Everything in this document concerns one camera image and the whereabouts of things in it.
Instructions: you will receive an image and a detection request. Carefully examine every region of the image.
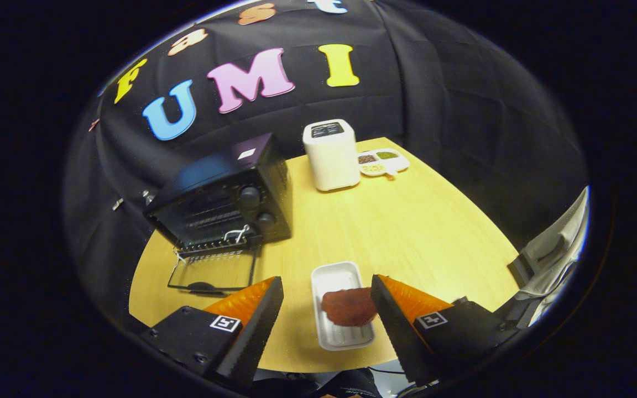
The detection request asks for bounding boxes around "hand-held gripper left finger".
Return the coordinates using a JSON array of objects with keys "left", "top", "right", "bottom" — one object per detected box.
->
[{"left": 140, "top": 276, "right": 285, "bottom": 387}]

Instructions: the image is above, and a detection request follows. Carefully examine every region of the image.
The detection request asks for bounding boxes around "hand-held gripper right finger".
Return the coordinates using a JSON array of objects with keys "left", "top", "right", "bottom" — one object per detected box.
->
[{"left": 371, "top": 274, "right": 518, "bottom": 386}]

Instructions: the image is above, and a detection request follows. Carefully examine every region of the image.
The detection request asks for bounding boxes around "reddish brown meat slice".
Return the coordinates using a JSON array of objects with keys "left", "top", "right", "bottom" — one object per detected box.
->
[{"left": 321, "top": 287, "right": 378, "bottom": 327}]

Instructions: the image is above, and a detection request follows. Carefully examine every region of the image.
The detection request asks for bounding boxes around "black toaster oven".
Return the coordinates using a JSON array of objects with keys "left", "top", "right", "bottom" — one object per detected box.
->
[{"left": 143, "top": 133, "right": 293, "bottom": 294}]

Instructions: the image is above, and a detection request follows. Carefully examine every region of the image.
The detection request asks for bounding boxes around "white pop-up toaster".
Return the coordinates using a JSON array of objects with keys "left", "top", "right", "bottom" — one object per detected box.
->
[{"left": 302, "top": 119, "right": 362, "bottom": 192}]

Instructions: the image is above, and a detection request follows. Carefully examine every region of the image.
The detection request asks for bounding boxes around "person's dark clothing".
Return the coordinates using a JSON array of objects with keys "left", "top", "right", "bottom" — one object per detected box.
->
[{"left": 252, "top": 368, "right": 387, "bottom": 398}]

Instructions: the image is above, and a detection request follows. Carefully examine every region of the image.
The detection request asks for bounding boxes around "white foam tray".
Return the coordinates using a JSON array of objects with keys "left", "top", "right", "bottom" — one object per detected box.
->
[{"left": 311, "top": 261, "right": 376, "bottom": 352}]

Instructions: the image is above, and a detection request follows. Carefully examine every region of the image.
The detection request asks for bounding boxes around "white divided condiment dish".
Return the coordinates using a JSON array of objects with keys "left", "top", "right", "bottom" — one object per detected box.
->
[{"left": 358, "top": 149, "right": 410, "bottom": 180}]

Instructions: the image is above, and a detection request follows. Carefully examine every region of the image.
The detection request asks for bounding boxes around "pale grey chair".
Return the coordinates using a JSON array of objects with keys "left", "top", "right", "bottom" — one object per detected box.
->
[{"left": 509, "top": 187, "right": 591, "bottom": 327}]

